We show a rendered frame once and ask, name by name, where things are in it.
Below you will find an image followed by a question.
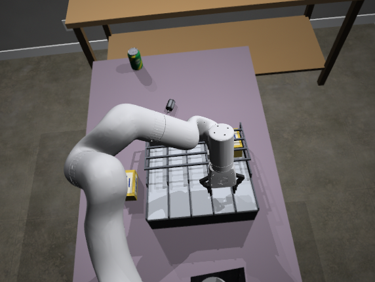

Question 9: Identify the green drink can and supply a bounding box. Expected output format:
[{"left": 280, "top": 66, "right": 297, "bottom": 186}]
[{"left": 128, "top": 48, "right": 143, "bottom": 70}]

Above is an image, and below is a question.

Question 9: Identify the yellow butter carton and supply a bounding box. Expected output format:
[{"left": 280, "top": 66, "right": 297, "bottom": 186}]
[
  {"left": 234, "top": 131, "right": 243, "bottom": 157},
  {"left": 125, "top": 170, "right": 138, "bottom": 201}
]

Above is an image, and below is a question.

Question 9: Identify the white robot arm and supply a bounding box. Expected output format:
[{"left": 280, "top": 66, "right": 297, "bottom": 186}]
[{"left": 64, "top": 104, "right": 234, "bottom": 282}]

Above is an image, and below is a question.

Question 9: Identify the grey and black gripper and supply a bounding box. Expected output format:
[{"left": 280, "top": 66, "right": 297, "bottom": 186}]
[{"left": 199, "top": 164, "right": 245, "bottom": 196}]

